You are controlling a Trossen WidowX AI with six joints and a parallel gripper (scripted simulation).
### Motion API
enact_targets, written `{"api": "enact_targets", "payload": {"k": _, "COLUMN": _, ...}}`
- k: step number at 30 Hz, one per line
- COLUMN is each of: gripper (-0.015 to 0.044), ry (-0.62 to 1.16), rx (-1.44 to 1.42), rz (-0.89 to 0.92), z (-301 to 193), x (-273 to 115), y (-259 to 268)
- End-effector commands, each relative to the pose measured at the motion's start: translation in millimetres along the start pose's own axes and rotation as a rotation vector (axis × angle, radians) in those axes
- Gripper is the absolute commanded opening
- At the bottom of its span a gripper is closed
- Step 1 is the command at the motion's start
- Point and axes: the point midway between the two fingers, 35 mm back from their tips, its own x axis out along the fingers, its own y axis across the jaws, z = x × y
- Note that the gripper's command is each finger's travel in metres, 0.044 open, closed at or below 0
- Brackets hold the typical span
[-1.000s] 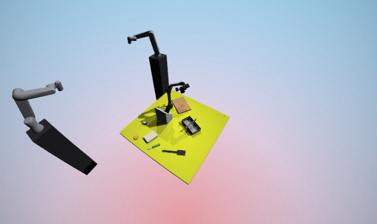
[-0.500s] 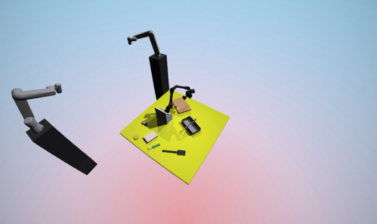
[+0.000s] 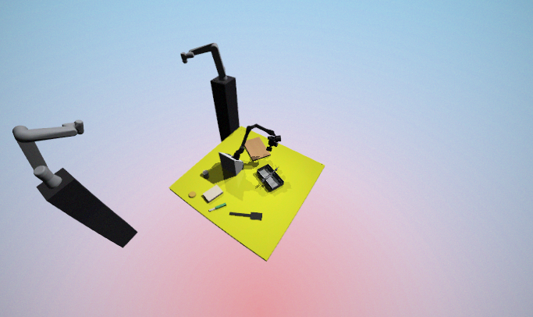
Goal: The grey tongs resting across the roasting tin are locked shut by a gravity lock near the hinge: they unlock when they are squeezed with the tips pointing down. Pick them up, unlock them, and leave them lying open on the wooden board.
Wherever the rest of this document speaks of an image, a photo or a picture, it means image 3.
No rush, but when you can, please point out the light brown wooden board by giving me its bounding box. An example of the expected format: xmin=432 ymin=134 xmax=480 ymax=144
xmin=244 ymin=137 xmax=271 ymax=161

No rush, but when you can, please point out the beige rectangular block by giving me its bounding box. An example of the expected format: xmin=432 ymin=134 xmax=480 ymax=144
xmin=203 ymin=185 xmax=224 ymax=203

